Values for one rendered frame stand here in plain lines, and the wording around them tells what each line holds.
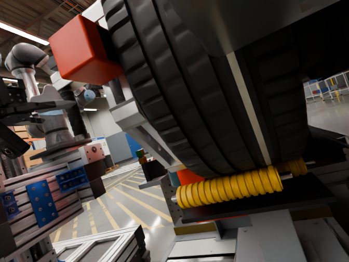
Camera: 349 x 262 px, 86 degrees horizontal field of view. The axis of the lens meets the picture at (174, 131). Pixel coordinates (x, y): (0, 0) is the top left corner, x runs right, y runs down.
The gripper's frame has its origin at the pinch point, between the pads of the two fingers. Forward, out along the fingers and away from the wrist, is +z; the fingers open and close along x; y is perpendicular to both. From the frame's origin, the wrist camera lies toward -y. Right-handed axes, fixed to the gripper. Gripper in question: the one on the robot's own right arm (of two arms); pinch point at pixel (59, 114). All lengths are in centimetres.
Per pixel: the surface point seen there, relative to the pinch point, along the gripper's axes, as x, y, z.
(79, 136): -1.1, -7.2, 2.8
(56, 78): -0.7, 10.2, 2.1
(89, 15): -23.0, 12.3, -5.4
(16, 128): 993, 277, 549
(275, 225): -41, -47, 17
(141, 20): -35.3, 1.4, -11.4
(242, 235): -27, -60, 36
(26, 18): 674, 680, 541
